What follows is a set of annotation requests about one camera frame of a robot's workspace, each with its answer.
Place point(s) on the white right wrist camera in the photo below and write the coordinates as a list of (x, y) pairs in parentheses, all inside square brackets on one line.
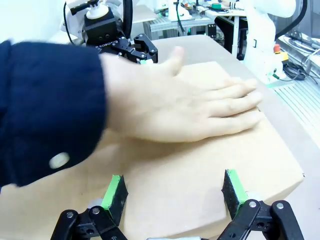
[(96, 11)]

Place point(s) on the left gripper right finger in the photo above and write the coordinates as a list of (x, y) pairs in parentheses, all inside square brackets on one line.
[(233, 195)]

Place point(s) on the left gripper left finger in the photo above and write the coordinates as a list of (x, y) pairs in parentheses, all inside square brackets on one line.
[(116, 197)]

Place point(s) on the large brown cardboard box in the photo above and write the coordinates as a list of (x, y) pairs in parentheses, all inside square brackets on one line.
[(187, 170)]

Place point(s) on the person's bare hand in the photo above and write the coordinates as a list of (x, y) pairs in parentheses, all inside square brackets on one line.
[(162, 100)]

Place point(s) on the aluminium frame table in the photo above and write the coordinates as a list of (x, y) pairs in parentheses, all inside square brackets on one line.
[(190, 22)]

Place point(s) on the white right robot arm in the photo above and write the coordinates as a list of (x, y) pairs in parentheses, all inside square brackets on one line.
[(260, 37)]

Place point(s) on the green tape strip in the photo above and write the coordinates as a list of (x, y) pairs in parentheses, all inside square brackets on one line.
[(277, 85)]

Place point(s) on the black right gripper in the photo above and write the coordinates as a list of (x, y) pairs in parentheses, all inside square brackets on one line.
[(102, 31)]

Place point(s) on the red yellow emergency stop button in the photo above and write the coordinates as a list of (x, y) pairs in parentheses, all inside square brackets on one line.
[(278, 51)]

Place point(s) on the forearm in navy sleeve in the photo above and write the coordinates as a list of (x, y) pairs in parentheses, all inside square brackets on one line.
[(50, 112)]

